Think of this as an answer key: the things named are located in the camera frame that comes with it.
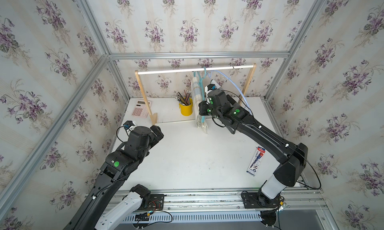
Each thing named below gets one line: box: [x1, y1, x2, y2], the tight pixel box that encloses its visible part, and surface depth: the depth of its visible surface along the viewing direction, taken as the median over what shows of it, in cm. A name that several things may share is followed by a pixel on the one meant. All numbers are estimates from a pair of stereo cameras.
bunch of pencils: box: [174, 89, 192, 106], surface depth 106 cm
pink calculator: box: [131, 100, 151, 119], surface depth 110 cm
